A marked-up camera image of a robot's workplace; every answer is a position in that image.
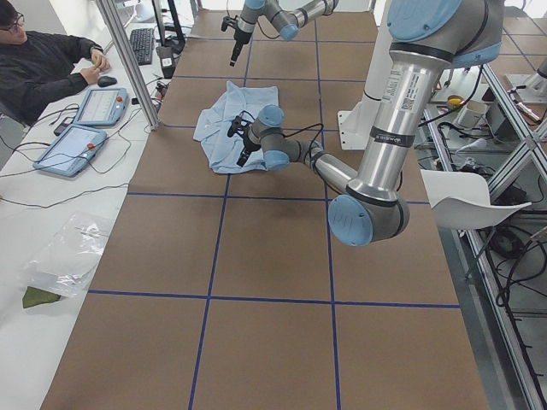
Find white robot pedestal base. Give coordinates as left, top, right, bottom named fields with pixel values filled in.
left=338, top=0, right=392, bottom=150

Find lower blue teach pendant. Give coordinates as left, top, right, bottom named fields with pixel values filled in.
left=32, top=125, right=107, bottom=178

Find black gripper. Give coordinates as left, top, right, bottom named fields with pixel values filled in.
left=221, top=15, right=250, bottom=67
left=227, top=114, right=259, bottom=167

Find clear plastic bag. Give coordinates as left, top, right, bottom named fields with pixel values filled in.
left=21, top=212, right=114, bottom=297

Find person in black sweater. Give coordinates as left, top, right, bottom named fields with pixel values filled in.
left=1, top=1, right=110, bottom=126

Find white plastic chair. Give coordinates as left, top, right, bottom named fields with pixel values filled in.
left=421, top=169, right=532, bottom=231

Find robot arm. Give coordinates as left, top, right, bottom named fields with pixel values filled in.
left=221, top=0, right=338, bottom=67

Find light blue button shirt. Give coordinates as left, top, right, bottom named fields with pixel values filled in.
left=191, top=80, right=281, bottom=175

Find black keyboard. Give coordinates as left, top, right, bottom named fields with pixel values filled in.
left=129, top=27, right=155, bottom=66

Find black phone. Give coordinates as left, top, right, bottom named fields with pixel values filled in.
left=53, top=119, right=72, bottom=136

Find aluminium frame post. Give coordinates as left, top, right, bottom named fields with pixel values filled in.
left=96, top=0, right=160, bottom=131

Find black computer mouse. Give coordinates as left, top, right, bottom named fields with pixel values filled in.
left=97, top=75, right=117, bottom=88

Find blue teach pendant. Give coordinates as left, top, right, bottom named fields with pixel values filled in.
left=32, top=125, right=107, bottom=178
left=74, top=88, right=128, bottom=127

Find olive green cloth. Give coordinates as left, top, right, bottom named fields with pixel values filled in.
left=22, top=286, right=62, bottom=309

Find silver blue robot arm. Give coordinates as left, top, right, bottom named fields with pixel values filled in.
left=237, top=1, right=504, bottom=246

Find upper blue teach pendant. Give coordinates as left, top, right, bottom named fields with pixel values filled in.
left=74, top=88, right=128, bottom=127

